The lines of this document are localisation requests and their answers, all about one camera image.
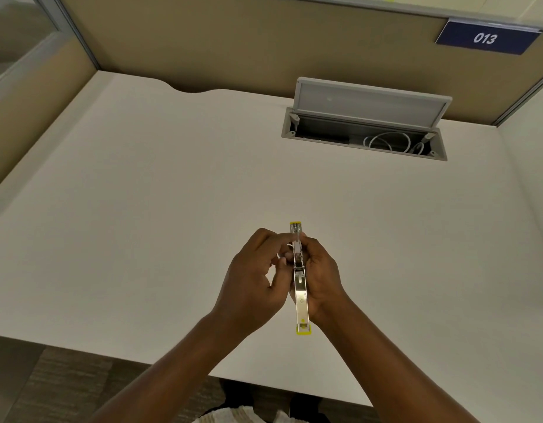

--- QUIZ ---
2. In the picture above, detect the yellow and metal stapler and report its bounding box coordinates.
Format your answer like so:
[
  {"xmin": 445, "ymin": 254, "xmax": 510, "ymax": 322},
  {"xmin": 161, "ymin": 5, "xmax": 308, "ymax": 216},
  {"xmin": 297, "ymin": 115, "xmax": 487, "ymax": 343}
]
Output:
[{"xmin": 288, "ymin": 221, "xmax": 314, "ymax": 335}]

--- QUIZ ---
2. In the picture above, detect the person's white garment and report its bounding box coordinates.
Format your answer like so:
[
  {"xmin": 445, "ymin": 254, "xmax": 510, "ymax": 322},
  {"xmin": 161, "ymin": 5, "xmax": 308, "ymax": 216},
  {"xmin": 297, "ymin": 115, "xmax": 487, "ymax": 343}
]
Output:
[{"xmin": 192, "ymin": 403, "xmax": 295, "ymax": 423}]

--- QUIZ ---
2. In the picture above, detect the person's right forearm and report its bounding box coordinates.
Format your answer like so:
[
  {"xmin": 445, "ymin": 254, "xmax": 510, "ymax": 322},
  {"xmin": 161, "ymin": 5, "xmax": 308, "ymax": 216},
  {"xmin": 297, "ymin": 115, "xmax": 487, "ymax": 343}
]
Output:
[{"xmin": 312, "ymin": 294, "xmax": 465, "ymax": 423}]

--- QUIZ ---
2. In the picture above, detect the person's right hand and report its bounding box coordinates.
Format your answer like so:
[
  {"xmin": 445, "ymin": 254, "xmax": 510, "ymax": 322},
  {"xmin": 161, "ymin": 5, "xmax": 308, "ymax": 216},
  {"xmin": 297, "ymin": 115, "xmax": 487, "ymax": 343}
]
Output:
[{"xmin": 299, "ymin": 236, "xmax": 349, "ymax": 325}]

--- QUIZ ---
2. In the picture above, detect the grey cable box lid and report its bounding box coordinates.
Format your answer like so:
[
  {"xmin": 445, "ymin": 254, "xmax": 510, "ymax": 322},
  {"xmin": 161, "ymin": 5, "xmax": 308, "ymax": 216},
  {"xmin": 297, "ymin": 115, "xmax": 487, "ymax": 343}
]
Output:
[{"xmin": 293, "ymin": 77, "xmax": 453, "ymax": 128}]

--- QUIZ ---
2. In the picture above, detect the beige side partition with glass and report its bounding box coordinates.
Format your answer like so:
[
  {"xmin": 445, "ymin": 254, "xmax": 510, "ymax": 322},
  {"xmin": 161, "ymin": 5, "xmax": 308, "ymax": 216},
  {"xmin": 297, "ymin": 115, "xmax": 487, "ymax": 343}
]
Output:
[{"xmin": 0, "ymin": 0, "xmax": 101, "ymax": 196}]

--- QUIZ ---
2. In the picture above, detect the grey desk cable box frame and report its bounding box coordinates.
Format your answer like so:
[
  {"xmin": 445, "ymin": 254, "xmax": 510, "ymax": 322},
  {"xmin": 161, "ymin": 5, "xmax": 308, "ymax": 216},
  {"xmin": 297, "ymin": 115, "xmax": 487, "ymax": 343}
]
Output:
[{"xmin": 280, "ymin": 107, "xmax": 448, "ymax": 162}]

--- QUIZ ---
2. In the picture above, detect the person's left forearm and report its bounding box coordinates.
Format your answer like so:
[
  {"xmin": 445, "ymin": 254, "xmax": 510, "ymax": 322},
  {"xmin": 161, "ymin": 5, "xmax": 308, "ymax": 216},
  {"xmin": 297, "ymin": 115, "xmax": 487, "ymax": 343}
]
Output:
[{"xmin": 90, "ymin": 308, "xmax": 273, "ymax": 423}]

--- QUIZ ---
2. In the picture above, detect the blue number sign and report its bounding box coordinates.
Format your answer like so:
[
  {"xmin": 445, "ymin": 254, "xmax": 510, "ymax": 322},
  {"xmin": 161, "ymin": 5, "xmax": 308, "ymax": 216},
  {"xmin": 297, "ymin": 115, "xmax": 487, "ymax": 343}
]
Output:
[{"xmin": 435, "ymin": 20, "xmax": 542, "ymax": 56}]

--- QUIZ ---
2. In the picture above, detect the beige desk partition panel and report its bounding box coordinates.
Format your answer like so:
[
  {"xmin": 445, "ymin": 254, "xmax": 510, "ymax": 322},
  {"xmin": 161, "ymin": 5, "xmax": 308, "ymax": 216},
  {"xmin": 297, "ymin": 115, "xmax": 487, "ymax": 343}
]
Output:
[{"xmin": 59, "ymin": 0, "xmax": 543, "ymax": 127}]

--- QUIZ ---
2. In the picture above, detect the person's left hand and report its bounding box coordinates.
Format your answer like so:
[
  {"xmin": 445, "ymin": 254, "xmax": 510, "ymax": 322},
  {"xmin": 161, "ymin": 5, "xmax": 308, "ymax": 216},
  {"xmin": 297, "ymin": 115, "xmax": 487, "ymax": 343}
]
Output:
[{"xmin": 213, "ymin": 228, "xmax": 295, "ymax": 336}]

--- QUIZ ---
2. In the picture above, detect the white coiled cable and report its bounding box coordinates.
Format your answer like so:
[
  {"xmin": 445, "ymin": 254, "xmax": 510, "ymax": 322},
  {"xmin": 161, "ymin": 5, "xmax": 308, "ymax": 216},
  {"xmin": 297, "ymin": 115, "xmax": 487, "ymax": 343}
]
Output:
[{"xmin": 362, "ymin": 131, "xmax": 426, "ymax": 156}]

